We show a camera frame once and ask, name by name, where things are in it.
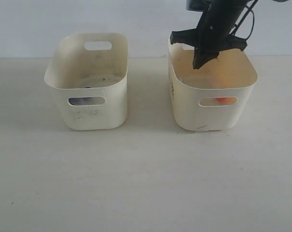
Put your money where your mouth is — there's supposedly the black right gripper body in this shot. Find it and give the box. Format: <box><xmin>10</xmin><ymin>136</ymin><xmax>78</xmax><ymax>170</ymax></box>
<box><xmin>170</xmin><ymin>7</ymin><xmax>247</xmax><ymax>58</ymax></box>

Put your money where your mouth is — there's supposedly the orange red small object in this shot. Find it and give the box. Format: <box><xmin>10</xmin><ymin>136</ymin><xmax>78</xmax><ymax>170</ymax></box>
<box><xmin>215</xmin><ymin>98</ymin><xmax>227</xmax><ymax>101</ymax></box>

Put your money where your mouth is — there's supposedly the grey small object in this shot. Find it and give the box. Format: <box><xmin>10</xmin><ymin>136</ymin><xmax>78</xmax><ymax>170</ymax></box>
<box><xmin>68</xmin><ymin>98</ymin><xmax>84</xmax><ymax>106</ymax></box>

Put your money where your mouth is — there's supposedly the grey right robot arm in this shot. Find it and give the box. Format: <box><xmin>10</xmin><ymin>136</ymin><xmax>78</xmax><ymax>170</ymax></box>
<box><xmin>169</xmin><ymin>0</ymin><xmax>258</xmax><ymax>70</ymax></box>

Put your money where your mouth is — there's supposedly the cream plastic bin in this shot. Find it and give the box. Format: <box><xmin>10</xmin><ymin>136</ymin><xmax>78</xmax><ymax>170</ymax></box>
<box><xmin>167</xmin><ymin>42</ymin><xmax>258</xmax><ymax>131</ymax></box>
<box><xmin>44</xmin><ymin>32</ymin><xmax>128</xmax><ymax>131</ymax></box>

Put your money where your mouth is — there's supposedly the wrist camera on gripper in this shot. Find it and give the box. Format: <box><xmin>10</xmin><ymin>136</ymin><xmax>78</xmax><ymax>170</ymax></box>
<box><xmin>186</xmin><ymin>0</ymin><xmax>207</xmax><ymax>12</ymax></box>

